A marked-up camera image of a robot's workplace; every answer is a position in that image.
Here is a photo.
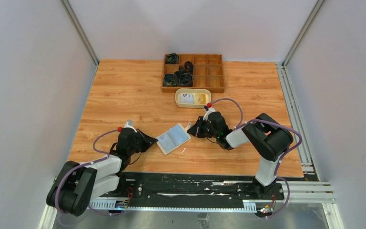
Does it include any rolled black belt top left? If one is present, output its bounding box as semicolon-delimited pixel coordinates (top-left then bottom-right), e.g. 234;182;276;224
165;53;179;64

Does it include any rolled black belt middle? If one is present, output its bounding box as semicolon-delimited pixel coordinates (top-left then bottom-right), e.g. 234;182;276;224
183;61;194;73

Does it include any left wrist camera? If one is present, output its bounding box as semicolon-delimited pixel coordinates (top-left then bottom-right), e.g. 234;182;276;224
123;120;136;132

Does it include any beige oval tray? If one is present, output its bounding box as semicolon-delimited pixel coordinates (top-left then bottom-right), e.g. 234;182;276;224
175;87;212;109

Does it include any wooden compartment box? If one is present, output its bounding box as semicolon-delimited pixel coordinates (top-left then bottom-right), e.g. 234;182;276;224
161;53;225;93

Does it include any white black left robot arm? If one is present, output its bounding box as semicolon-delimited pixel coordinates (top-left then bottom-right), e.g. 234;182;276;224
46;127;158;217

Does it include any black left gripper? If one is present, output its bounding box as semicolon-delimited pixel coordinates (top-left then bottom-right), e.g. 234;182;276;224
128;129;157;156

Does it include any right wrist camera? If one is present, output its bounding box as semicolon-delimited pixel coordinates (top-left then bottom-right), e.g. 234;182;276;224
203;105;216;121

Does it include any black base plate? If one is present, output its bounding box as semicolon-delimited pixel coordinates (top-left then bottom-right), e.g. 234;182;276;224
65;170;319;209

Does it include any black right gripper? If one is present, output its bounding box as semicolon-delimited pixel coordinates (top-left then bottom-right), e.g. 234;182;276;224
187;116;220;139

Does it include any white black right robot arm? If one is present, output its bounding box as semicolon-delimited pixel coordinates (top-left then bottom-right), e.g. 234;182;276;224
187;111;294;199

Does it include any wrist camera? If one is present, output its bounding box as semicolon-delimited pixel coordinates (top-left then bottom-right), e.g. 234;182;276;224
123;120;136;132
203;105;216;121

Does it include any white card in tray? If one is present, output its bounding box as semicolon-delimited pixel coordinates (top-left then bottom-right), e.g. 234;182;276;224
179;93;194;104

